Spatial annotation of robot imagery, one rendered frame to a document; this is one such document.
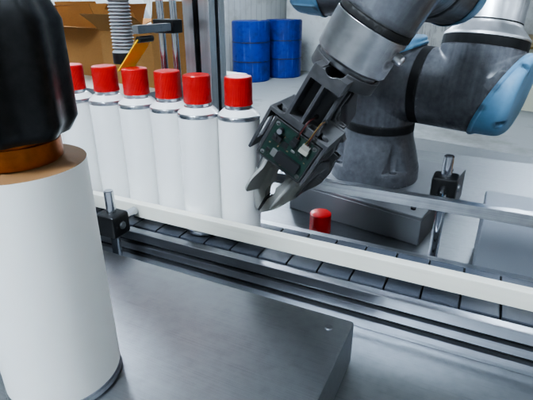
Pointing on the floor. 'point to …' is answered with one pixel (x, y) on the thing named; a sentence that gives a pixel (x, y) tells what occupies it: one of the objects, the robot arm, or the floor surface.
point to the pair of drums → (267, 48)
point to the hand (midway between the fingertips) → (266, 200)
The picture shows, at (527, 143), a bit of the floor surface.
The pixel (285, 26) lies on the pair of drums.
